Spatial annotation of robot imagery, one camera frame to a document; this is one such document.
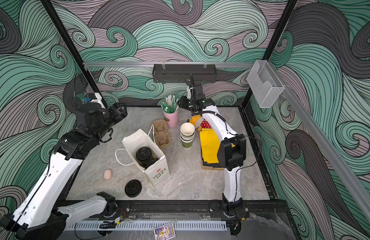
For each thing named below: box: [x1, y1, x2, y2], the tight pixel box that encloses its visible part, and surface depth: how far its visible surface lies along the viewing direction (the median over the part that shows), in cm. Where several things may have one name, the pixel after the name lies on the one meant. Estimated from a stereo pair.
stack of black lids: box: [124, 179, 142, 198], surface depth 79 cm
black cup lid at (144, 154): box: [136, 146, 152, 163], surface depth 81 cm
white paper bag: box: [121, 128, 170, 187], surface depth 76 cm
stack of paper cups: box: [180, 122, 196, 148], surface depth 87 cm
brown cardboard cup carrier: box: [153, 119, 172, 149], surface depth 100 cm
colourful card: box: [153, 222, 176, 240], surface depth 67 cm
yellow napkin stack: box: [199, 128, 221, 164], surface depth 94 cm
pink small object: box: [103, 169, 112, 180], surface depth 85 cm
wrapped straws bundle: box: [160, 95, 180, 114], surface depth 100 cm
